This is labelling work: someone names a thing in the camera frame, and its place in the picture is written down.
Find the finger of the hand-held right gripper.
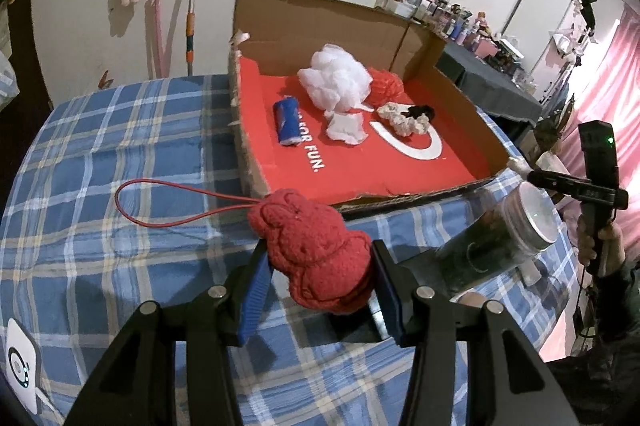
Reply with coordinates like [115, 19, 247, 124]
[527, 170, 630, 210]

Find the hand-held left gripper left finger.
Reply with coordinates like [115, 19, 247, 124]
[65, 240, 273, 426]

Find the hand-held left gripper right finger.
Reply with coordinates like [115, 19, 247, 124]
[370, 240, 571, 426]

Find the red plush bunny with cord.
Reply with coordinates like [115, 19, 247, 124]
[114, 178, 373, 316]

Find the cardboard box with red inside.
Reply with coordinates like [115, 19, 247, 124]
[227, 0, 526, 213]

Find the white tissue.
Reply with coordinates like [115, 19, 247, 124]
[325, 111, 367, 144]

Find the blue fabric roll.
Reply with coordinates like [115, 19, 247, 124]
[272, 97, 302, 147]

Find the person's right forearm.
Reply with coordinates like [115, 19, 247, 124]
[545, 256, 640, 426]

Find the person's right hand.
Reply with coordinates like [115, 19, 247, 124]
[575, 218, 626, 279]

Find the clear jar with dark contents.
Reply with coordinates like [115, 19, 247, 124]
[434, 182, 560, 297]

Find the dark side table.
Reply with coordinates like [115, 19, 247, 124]
[435, 41, 543, 124]

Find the row of cosmetic bottles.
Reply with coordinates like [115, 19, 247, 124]
[375, 0, 541, 94]

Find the red mesh bath pouf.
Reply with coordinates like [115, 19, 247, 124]
[369, 71, 405, 107]

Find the blue plaid blanket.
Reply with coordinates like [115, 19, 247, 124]
[0, 73, 601, 426]

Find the white mesh bath pouf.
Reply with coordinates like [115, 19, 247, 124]
[298, 43, 373, 114]

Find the white controller device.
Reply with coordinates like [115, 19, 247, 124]
[5, 317, 43, 416]

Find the pink stick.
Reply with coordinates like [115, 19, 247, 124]
[151, 0, 168, 79]

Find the mop stick with orange grip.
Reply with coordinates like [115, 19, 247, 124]
[185, 0, 205, 77]

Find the clear plastic bag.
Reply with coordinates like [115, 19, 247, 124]
[0, 51, 18, 112]

